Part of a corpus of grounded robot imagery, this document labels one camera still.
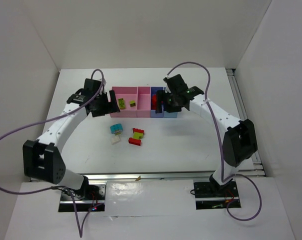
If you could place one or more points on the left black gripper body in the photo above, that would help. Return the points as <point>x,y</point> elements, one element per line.
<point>107,103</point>

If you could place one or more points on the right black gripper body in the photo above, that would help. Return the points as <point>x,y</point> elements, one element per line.
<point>165,103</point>

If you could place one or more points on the red sloped lego piece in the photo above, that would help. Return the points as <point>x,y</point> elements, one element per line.
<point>154,102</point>

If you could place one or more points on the lime green lego brick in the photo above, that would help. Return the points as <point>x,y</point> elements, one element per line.
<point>132,103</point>

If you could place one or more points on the teal rounded lego block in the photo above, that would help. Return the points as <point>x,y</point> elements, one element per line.
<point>116,129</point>

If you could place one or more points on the white lego brick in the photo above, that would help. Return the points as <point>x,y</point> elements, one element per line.
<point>115,139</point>

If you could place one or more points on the red green lego assembly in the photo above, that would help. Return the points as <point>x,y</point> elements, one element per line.
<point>136,139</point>

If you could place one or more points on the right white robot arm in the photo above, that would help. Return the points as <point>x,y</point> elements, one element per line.
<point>236,138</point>

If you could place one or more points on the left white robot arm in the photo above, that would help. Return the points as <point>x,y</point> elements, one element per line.
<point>42,159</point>

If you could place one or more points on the dark blue bin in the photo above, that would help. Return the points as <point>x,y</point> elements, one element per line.
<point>153,113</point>

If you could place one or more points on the small pink bin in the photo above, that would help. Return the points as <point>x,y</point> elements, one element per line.
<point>143,102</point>

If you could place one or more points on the light blue bin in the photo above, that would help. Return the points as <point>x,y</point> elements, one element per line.
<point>171,115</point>

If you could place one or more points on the aluminium rail front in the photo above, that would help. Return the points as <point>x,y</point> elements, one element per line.
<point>149,176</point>

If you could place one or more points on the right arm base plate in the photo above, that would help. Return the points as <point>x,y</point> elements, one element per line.
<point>207,199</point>

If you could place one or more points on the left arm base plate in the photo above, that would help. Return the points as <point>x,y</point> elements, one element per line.
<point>94,198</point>

